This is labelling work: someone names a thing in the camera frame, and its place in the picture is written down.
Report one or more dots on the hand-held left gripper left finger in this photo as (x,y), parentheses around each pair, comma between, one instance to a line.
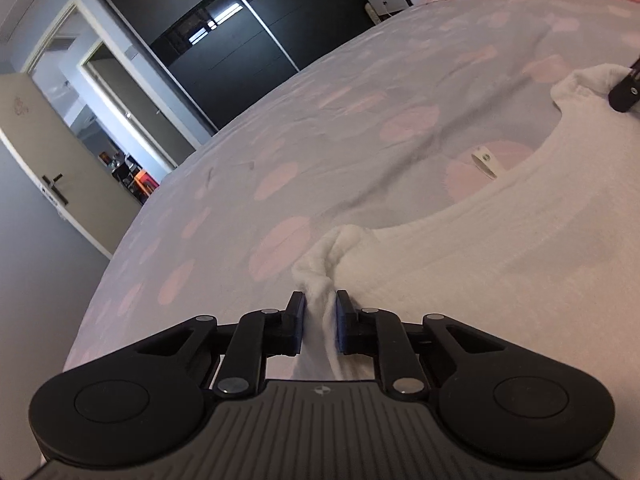
(298,325)

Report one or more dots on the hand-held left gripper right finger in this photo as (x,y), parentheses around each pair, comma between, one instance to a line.
(342,325)

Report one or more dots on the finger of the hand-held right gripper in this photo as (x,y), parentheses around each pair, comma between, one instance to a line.
(625,92)

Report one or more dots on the white crinkle long-sleeve top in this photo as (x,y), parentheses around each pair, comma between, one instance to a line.
(500,260)

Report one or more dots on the grey pink-dotted bedsheet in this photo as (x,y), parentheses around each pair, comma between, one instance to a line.
(350,110)

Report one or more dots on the black sliding-door wardrobe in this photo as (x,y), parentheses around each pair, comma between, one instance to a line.
(225,60)

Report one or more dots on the cream room door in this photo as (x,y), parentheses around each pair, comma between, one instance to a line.
(75,160)

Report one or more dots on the grey hallway door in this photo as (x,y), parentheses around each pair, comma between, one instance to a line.
(130,100)

